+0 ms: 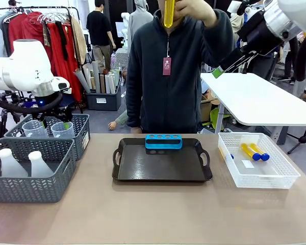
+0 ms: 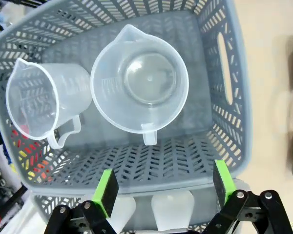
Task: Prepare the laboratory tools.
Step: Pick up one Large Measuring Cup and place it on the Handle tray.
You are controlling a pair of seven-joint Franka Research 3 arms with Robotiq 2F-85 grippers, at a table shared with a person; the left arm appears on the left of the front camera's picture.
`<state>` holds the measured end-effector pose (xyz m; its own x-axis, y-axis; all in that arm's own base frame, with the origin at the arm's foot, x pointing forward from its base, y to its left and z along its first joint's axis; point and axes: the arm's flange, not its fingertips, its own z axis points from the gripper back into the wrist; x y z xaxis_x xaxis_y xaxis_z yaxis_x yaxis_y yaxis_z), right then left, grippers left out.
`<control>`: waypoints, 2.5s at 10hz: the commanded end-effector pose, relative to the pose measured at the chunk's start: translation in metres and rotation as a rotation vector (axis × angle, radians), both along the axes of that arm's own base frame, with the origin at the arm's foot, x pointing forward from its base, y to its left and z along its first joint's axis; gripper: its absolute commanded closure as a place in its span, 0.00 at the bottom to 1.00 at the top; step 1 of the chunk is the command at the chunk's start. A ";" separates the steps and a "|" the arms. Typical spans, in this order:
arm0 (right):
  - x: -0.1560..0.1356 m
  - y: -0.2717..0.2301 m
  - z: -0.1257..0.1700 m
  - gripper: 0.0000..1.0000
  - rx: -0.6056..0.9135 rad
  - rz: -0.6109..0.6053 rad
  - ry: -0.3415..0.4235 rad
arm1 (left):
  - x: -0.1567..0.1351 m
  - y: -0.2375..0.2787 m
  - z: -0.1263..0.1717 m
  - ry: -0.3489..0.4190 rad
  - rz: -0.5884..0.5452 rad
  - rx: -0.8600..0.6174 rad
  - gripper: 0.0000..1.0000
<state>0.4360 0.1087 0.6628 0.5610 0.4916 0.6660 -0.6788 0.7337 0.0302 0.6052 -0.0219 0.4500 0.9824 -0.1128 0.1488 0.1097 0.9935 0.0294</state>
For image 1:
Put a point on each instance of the blue test tube rack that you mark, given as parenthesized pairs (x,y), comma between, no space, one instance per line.
(163,146)

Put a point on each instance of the brown cardboard tube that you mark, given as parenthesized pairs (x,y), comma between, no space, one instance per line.
(102,83)

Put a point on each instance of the black hanging scarf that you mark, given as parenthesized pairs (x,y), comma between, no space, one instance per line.
(62,38)

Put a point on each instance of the black metal clothes rack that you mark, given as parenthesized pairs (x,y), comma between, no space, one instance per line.
(40,7)

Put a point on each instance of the figure in grey hoodie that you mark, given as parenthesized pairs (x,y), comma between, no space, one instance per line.
(140,23)

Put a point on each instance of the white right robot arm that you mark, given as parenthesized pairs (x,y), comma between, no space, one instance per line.
(293,12)

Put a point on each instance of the red hanging garments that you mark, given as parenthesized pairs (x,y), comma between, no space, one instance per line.
(28,28)

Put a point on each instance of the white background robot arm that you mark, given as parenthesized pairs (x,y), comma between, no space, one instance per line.
(125,25)

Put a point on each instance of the person left hand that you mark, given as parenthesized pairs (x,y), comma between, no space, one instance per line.
(193,9)

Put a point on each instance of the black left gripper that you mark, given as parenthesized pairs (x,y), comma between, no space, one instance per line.
(62,111)

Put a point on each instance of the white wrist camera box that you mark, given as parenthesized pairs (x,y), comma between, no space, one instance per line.
(61,84)
(235,6)

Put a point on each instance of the mannequin arm green sleeve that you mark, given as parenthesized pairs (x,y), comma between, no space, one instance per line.
(120,120)

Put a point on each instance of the maroon hanging badge tag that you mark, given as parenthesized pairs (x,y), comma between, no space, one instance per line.
(167,67)

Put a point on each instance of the person left forearm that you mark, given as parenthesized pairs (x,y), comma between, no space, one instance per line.
(216,43)

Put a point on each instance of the yellow test tube blue cap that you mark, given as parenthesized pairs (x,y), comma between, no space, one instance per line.
(169,12)
(225,153)
(248,150)
(258,150)

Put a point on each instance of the black tripod stand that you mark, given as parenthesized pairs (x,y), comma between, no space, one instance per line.
(302,139)

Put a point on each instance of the brown cardboard box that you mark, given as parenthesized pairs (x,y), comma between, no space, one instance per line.
(206,107)

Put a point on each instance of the white basket sticker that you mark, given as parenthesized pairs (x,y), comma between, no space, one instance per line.
(85,140)

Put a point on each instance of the person with dark hair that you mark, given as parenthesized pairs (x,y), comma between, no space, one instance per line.
(12,2)

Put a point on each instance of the white paper label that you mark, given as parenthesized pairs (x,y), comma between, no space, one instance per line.
(248,164)

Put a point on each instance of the beige coat on mannequin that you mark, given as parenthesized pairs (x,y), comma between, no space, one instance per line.
(235,25)

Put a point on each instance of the large grey plastic basket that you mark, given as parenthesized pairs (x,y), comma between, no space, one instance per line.
(28,190)

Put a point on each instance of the dark grey storage bin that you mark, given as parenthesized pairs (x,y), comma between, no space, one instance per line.
(102,100)

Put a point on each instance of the white plastic mesh basket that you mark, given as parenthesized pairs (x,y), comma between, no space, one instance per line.
(260,182)

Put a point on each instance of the translucent white conical flask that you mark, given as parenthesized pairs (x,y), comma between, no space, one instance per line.
(39,167)
(9,166)

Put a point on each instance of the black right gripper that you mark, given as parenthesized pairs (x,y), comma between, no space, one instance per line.
(257,30)

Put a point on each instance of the beige hanging garment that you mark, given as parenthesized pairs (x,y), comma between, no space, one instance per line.
(79,38)

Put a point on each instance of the person in dark fleece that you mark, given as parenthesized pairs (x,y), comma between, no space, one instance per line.
(168,102)

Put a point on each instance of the person in black t-shirt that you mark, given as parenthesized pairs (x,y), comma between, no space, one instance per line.
(99,28)

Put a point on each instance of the clear plastic measuring beaker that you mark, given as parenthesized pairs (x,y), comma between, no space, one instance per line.
(61,131)
(34,130)

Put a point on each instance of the person in dark trousers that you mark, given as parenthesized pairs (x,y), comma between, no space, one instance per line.
(290,61)

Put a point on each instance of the green plastic object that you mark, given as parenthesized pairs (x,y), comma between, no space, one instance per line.
(216,117)

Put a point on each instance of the white side table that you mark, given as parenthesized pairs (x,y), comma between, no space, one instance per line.
(257,97)

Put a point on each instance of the dark brown serving tray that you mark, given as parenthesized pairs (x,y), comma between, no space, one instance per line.
(163,168)

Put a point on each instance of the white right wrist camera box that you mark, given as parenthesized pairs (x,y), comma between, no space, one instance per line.
(235,6)

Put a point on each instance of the person right forearm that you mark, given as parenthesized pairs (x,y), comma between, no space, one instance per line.
(133,107)

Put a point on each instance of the grey plastic basket with label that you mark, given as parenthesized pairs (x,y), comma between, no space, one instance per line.
(80,122)

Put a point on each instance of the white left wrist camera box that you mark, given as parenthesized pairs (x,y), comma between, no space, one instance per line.
(61,84)

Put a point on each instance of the white paper roll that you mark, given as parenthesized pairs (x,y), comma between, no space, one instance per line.
(107,84)
(112,83)

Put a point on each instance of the grey paper roll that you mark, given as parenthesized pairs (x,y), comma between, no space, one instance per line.
(96,76)

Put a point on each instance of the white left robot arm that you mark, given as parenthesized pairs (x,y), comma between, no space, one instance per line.
(28,66)

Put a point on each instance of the person right hand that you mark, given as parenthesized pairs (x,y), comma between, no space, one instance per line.
(136,130)

